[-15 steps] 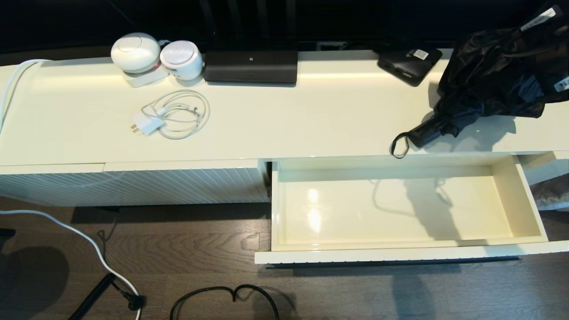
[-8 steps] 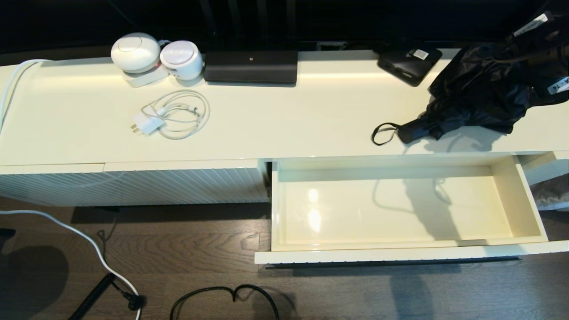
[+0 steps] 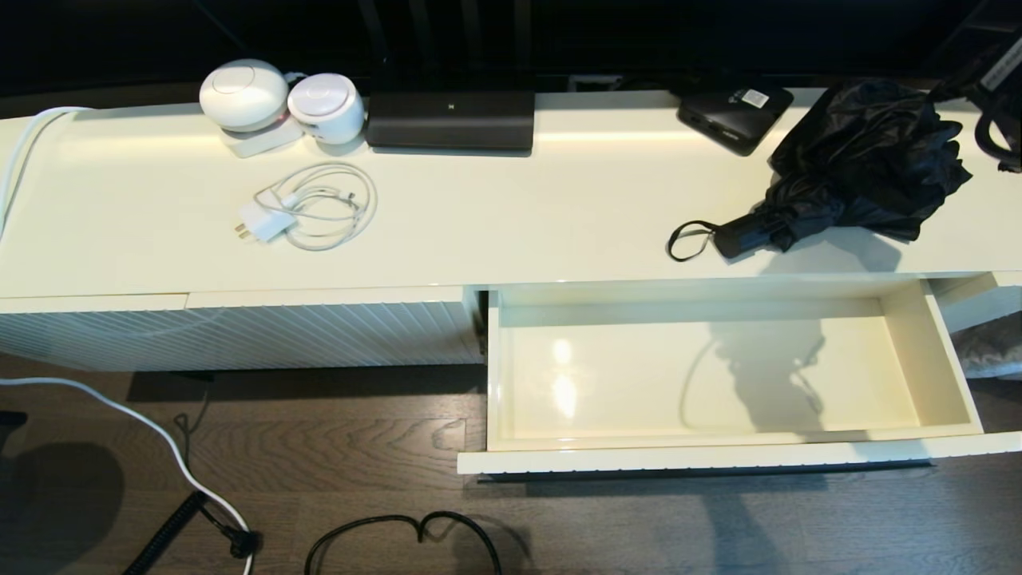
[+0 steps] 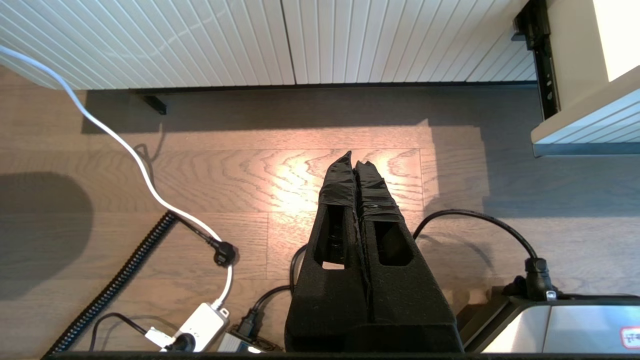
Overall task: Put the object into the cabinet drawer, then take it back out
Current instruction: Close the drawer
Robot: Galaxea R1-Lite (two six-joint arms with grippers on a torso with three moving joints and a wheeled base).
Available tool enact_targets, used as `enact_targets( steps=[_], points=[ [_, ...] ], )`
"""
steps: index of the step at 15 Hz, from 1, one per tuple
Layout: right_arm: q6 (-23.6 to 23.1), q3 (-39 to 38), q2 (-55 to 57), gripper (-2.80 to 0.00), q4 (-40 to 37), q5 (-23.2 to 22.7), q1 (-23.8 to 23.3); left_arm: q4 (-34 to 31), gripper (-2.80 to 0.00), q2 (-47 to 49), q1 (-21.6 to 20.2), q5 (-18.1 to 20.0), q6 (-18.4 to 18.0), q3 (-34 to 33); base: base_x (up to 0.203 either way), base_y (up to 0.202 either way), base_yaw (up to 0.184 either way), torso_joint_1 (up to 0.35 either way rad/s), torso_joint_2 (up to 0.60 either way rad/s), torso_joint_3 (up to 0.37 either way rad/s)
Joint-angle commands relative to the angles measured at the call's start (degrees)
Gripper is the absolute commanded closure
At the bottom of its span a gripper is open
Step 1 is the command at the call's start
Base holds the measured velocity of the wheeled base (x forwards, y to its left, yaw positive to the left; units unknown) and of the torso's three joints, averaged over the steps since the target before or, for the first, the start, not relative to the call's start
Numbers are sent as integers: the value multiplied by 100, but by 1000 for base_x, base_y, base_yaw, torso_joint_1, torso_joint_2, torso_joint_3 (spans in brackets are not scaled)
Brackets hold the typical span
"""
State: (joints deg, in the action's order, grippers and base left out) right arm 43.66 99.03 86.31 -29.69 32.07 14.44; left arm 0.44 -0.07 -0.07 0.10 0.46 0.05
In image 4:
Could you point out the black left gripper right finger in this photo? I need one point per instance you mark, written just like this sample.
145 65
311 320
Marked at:
405 300

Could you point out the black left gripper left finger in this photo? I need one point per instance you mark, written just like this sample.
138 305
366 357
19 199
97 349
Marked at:
325 300

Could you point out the white cabinet drawer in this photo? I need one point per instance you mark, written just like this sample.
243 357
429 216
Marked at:
580 75

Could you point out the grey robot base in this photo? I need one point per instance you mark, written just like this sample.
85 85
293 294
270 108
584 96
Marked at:
575 325

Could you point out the white ribbed tv cabinet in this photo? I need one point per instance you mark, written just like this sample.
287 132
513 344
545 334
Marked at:
200 40

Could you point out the grey power adapter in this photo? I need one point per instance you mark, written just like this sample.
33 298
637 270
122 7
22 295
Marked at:
235 344

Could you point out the white power strip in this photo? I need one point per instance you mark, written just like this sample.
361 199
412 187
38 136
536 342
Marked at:
202 325

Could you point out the small white plug adapter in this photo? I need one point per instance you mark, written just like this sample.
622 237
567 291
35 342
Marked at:
159 336

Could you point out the black drawer slide rail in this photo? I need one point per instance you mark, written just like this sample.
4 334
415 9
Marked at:
542 60

